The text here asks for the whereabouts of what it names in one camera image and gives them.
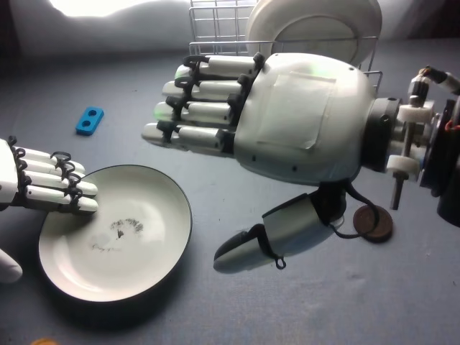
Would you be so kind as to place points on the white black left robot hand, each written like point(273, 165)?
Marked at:
point(46, 179)

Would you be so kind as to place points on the white plate with dark rim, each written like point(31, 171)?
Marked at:
point(118, 251)
point(305, 21)

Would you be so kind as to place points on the blue block with two holes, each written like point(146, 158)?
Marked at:
point(90, 118)

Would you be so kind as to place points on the round dark brown cookie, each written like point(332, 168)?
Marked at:
point(386, 226)

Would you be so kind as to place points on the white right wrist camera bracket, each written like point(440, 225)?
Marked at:
point(413, 113)

